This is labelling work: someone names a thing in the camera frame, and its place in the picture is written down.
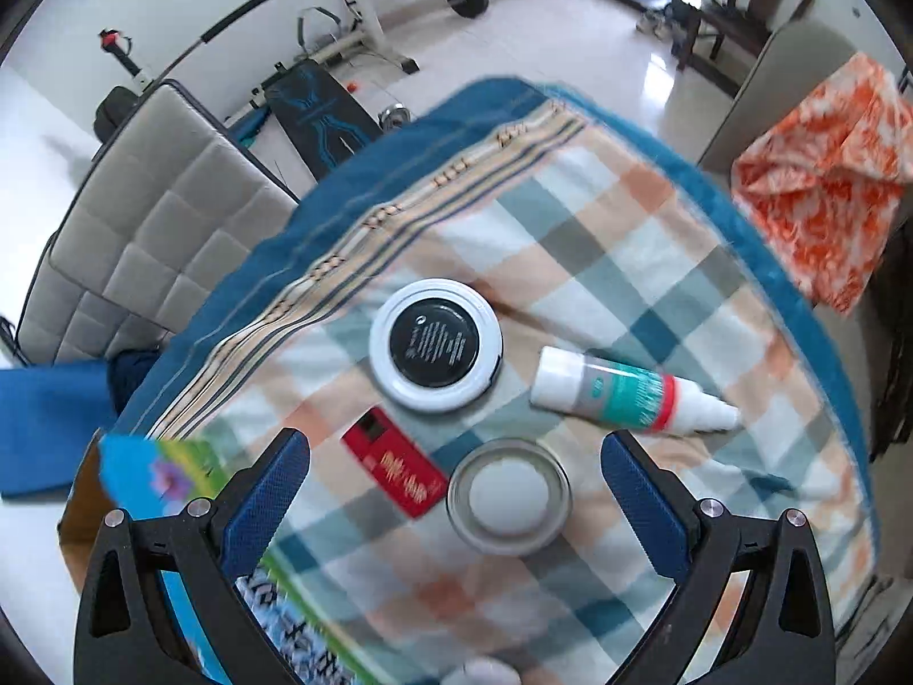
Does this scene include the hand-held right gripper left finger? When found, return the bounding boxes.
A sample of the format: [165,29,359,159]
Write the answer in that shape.
[73,428,313,685]

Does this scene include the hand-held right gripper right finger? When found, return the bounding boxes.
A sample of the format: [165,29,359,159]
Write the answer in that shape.
[601,429,837,685]

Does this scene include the cardboard box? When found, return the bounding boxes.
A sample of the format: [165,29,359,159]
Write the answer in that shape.
[58,432,386,685]

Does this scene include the white bottle with green label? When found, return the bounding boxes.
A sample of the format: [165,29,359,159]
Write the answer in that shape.
[529,346,741,436]

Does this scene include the small red box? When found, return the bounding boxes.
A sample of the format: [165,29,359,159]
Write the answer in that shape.
[341,405,449,521]

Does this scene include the white earbud case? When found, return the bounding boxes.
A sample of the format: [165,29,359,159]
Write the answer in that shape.
[442,658,522,685]

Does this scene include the white jar with black lid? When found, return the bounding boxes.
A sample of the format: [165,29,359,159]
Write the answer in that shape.
[369,278,504,415]

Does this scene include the dark blue cloth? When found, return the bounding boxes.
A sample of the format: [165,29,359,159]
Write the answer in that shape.
[107,346,165,415]

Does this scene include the blue exercise mat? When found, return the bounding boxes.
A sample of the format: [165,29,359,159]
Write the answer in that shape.
[0,358,119,501]

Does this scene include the plaid blanket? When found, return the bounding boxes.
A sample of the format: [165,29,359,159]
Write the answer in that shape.
[114,75,875,685]

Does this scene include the grey tufted cushion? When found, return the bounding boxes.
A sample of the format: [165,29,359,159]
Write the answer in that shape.
[14,82,301,365]

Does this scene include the orange patterned cloth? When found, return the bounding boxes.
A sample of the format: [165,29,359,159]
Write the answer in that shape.
[731,51,913,315]

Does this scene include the black weight bench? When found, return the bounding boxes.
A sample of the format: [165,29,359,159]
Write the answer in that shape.
[265,61,382,179]

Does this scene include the grey chair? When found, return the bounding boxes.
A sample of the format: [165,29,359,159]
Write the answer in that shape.
[695,18,867,172]

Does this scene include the long barbell with black plates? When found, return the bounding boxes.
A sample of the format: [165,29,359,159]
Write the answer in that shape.
[92,0,407,140]

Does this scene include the dark wooden chair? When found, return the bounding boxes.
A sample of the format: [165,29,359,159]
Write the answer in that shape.
[674,0,818,97]

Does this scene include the grey exercise handles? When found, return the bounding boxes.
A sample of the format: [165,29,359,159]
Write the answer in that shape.
[294,6,344,51]

